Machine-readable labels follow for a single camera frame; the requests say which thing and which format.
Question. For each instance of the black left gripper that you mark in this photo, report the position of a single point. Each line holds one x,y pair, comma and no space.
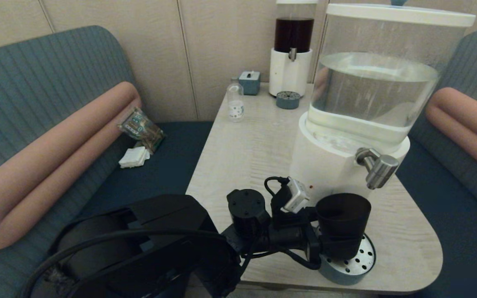
290,231

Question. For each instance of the black plastic cup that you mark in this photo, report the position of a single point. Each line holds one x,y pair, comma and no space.
342,215

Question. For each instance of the metal dispenser tap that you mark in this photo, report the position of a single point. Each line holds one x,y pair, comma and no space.
292,54
381,169

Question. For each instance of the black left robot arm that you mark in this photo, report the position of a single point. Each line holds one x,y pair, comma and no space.
160,256

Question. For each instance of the round metal drip tray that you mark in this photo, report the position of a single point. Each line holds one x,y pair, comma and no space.
346,275

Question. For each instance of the clear water dispenser white base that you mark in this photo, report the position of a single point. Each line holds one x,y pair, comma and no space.
317,165

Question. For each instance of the teal upholstered bench sofa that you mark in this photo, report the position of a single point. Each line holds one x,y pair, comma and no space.
35,82
449,215

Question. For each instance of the blue perforated drip tray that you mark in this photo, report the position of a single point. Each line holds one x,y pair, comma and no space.
288,100

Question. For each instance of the pink cylindrical bolster cushion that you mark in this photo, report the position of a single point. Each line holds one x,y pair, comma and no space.
466,123
48,165

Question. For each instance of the clear glass bottle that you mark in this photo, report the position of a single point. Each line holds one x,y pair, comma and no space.
236,104

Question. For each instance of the dark drink dispenser white base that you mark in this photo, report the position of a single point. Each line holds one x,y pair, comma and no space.
290,74

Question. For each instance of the blue-grey square box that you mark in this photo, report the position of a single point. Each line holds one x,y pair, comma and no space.
249,83

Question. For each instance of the white folded napkin stack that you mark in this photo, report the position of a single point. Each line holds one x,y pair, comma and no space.
135,157

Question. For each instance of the clear plastic snack packet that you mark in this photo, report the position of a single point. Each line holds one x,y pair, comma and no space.
143,129

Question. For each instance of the blue dispenser lid knob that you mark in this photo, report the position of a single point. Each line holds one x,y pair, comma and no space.
398,2

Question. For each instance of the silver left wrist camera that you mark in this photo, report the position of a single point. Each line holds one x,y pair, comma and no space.
297,195

